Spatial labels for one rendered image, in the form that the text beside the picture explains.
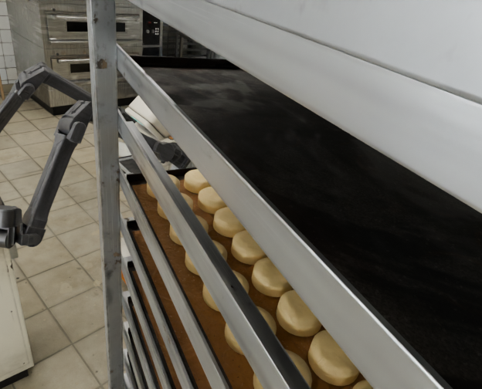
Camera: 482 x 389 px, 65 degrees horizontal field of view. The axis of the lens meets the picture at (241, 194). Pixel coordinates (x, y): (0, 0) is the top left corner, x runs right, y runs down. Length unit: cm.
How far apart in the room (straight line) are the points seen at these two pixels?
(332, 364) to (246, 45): 28
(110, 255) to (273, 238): 52
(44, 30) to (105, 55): 419
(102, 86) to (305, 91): 41
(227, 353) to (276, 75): 27
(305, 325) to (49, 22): 448
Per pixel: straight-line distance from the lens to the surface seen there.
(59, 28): 475
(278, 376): 25
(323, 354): 39
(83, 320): 239
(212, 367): 36
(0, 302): 181
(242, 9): 17
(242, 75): 58
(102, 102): 56
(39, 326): 242
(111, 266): 72
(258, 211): 22
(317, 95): 17
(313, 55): 18
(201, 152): 29
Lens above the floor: 181
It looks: 31 degrees down
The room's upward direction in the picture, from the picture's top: 10 degrees clockwise
